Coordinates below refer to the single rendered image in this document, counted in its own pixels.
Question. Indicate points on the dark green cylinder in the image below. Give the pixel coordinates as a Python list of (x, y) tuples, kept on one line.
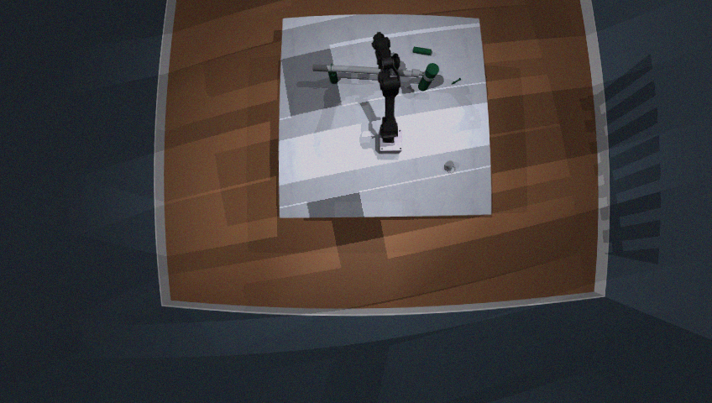
[(423, 51), (431, 71)]

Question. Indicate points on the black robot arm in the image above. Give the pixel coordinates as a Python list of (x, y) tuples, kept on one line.
[(389, 86)]

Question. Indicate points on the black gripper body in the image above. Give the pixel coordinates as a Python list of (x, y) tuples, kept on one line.
[(384, 74)]

